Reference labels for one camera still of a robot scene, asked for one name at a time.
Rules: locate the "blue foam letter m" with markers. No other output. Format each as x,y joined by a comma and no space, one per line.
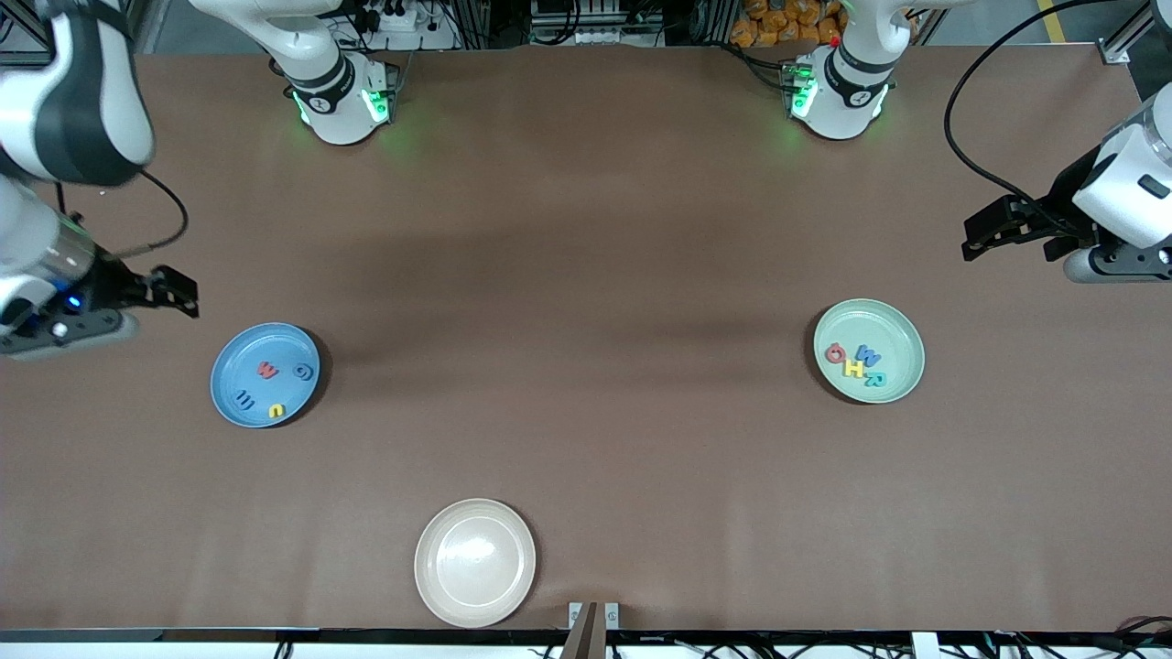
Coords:
245,400

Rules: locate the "brown wedge post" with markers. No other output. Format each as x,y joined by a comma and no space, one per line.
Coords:
581,641

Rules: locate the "orange mesh bag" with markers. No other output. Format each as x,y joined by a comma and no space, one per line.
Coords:
774,23

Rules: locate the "white power strip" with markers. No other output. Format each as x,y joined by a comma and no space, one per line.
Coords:
398,14

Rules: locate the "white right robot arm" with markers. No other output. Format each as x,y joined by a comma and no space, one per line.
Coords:
82,101

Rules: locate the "beige plate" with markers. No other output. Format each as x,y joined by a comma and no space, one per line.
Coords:
475,563

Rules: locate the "small metal bracket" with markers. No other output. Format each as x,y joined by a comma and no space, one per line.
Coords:
612,615
575,613

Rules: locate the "pink foam letter Q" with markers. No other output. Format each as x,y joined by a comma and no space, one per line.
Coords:
829,353

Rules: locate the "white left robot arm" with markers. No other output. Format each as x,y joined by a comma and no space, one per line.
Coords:
847,91

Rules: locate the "aluminium frame profile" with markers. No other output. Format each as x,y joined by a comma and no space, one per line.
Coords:
1122,41

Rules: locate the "yellow foam letter H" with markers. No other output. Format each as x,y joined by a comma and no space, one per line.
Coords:
852,370

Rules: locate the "red foam letter w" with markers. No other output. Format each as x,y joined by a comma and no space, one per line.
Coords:
266,372

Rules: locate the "teal foam letter R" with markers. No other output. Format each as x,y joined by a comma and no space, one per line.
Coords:
870,378

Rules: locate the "blue foam letter g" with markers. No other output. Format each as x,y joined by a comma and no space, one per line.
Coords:
309,373

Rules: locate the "blue plate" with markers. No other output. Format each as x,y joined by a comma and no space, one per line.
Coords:
265,343

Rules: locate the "pale green plate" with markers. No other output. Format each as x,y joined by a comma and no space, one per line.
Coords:
870,320

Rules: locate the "blue foam capital W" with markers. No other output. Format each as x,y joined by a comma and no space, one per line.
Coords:
867,357

